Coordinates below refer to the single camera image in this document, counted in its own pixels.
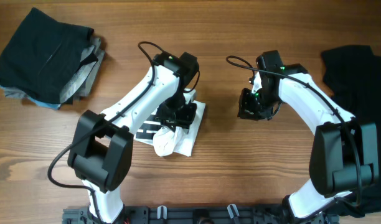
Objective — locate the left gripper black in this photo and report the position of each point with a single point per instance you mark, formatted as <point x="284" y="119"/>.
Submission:
<point x="185" y="121"/>

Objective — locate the black unfolded garment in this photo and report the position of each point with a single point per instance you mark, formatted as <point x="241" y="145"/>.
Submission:
<point x="353" y="73"/>

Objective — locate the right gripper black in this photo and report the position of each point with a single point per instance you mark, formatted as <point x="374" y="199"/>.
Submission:
<point x="246" y="111"/>

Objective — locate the black folded shirt on stack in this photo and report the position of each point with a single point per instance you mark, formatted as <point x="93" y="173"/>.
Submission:
<point x="42" y="56"/>

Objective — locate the blue folded shirt in stack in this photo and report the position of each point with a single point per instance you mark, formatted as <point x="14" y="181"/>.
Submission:
<point x="44" y="105"/>

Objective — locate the white t-shirt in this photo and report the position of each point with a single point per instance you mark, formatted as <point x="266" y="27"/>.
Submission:
<point x="164" y="140"/>

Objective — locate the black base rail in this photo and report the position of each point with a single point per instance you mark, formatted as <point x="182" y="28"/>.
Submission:
<point x="259" y="214"/>

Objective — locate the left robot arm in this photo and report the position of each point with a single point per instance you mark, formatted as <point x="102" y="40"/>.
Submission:
<point x="103" y="143"/>

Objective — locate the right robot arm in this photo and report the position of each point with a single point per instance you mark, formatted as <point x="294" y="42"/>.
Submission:
<point x="344" y="156"/>

